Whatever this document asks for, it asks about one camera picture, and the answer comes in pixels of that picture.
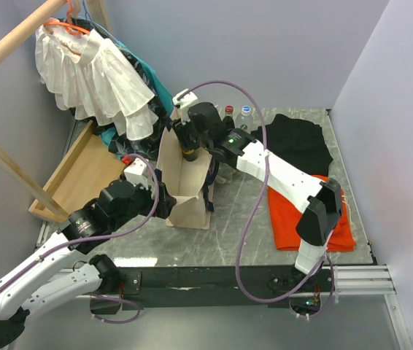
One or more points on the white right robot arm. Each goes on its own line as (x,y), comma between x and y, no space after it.
(319,202)

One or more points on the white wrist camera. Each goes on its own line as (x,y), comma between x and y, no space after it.
(135,171)
(184,100)

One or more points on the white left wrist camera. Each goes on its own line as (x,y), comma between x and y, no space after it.
(135,171)

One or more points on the teal garment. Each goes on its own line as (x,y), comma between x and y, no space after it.
(161,105)

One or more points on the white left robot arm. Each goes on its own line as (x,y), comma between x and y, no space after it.
(27,290)

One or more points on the clear glass green-cap bottle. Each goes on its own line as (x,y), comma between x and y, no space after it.
(225,174)

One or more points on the white pleated dress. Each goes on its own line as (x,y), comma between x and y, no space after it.
(66,65)

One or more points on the wooden hanging rod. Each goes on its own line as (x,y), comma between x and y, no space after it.
(17,36)

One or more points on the silver-top drink can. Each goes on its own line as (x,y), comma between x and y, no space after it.
(189,153)

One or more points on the wooden rack diagonal brace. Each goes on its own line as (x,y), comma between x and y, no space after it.
(29,184)

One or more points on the blue-cap water bottle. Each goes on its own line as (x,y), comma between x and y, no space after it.
(244,119)

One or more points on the beige canvas tote bag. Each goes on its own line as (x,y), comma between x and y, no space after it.
(185,182)

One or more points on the black folded garment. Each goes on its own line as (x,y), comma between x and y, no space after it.
(300,143)

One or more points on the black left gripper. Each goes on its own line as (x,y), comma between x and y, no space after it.
(152,203)

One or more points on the orange folded garment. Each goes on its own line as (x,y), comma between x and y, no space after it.
(284,219)

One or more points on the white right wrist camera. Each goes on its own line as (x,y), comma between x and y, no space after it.
(184,100)

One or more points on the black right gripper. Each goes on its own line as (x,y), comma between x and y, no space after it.
(182,130)

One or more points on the orange clothes hanger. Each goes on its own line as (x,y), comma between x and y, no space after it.
(74,8)

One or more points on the Coca-Cola glass bottle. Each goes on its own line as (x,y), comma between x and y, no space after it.
(228,117)

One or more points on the wooden rack base tray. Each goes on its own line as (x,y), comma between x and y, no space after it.
(86,169)

